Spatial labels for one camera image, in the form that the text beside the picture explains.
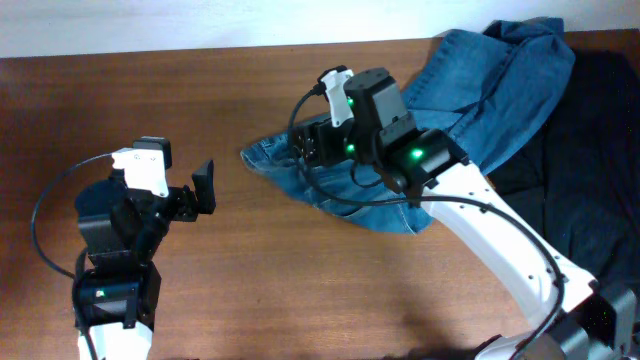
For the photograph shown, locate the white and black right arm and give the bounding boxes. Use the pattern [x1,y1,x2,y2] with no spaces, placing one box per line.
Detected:
[288,66,637,360]

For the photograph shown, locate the blue denim jeans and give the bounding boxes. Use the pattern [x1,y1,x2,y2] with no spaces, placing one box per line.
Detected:
[240,17,576,235]

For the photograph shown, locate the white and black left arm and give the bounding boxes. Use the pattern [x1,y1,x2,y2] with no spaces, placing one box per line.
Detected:
[71,161,216,359]

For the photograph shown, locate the black garment pile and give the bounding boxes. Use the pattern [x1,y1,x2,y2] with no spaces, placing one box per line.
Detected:
[489,51,639,291]

